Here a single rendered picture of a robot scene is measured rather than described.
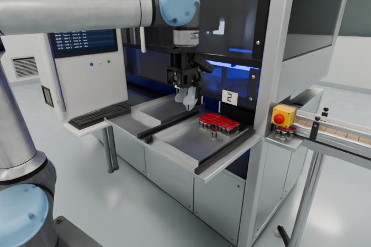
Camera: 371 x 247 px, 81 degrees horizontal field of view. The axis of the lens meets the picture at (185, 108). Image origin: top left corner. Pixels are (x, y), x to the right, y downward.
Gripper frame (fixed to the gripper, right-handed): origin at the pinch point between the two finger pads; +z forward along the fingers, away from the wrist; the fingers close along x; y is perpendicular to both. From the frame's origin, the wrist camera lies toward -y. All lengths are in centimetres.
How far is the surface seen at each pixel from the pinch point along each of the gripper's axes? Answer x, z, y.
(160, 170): -64, 82, -35
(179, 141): -11.6, 21.4, -6.0
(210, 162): 7.9, 19.6, -1.9
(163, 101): -54, 21, -33
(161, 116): -37.8, 21.4, -17.8
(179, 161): -2.1, 21.6, 3.7
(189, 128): -17.0, 21.4, -17.6
